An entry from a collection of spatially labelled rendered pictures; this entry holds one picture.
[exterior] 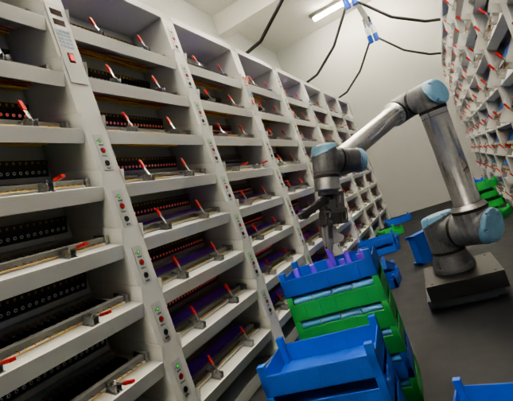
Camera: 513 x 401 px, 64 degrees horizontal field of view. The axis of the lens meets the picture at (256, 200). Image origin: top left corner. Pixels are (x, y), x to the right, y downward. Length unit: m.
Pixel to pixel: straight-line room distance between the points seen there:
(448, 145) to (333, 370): 1.17
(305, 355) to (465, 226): 0.98
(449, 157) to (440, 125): 0.14
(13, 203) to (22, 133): 0.21
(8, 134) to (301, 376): 0.97
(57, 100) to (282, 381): 1.09
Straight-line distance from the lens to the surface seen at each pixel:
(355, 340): 1.24
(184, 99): 1.96
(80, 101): 1.45
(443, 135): 1.91
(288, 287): 1.33
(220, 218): 1.82
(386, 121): 1.88
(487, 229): 1.92
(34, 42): 1.59
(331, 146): 1.44
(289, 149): 3.24
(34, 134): 1.29
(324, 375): 1.08
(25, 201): 1.18
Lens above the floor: 0.69
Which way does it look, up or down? 2 degrees up
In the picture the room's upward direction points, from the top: 20 degrees counter-clockwise
